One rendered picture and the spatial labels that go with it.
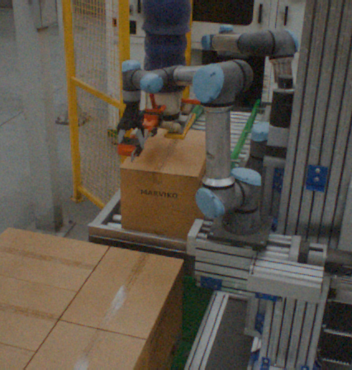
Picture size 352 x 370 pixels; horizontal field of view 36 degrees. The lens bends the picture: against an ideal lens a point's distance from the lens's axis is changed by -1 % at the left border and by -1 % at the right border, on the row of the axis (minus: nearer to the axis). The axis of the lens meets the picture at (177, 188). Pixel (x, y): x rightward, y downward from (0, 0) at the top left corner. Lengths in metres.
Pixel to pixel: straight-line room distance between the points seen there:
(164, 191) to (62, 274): 0.65
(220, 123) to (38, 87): 1.95
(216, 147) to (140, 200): 1.04
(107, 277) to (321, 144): 1.20
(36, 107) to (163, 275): 1.52
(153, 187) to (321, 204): 0.94
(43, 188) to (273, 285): 2.23
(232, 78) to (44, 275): 1.41
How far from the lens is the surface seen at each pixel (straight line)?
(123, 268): 2.72
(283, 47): 2.52
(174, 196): 2.76
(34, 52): 3.53
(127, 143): 2.27
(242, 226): 2.06
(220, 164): 1.87
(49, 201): 3.91
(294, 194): 2.18
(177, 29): 2.64
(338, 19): 1.97
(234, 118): 4.63
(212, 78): 1.76
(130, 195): 2.82
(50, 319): 2.47
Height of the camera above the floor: 2.14
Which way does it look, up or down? 28 degrees down
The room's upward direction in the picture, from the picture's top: 2 degrees clockwise
